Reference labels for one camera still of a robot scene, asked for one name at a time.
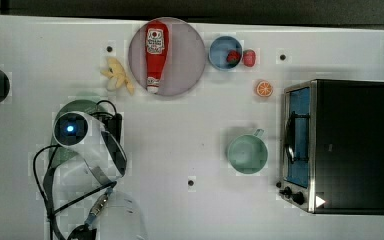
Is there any green mug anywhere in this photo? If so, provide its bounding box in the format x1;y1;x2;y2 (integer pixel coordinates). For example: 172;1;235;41
227;129;268;174

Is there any black toaster oven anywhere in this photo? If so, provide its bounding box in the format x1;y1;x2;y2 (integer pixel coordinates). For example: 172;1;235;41
276;79;384;215

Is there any pink red fruit toy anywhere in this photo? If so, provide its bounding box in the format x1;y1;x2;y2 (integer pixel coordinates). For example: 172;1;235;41
242;49;256;67

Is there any blue bowl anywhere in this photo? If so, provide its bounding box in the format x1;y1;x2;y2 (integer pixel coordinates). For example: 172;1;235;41
208;36;242;70

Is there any red strawberry toy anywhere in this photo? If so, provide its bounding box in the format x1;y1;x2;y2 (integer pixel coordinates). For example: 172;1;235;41
226;50;241;65

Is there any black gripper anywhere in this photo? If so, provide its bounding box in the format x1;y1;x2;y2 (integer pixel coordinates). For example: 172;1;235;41
94;100;123;142

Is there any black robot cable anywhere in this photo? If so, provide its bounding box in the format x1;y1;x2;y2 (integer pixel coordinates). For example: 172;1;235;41
32;143;118;240

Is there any peeled banana toy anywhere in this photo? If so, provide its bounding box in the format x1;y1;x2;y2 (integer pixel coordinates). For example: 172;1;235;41
100;57;135;95

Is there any red ketchup bottle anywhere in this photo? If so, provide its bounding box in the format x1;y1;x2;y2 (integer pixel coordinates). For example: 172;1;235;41
145;20;169;93

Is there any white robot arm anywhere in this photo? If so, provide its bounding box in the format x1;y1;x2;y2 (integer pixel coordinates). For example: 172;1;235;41
41;100;148;240

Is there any orange slice toy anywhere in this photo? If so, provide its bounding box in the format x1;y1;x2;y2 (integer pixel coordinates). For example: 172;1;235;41
255;80;273;97

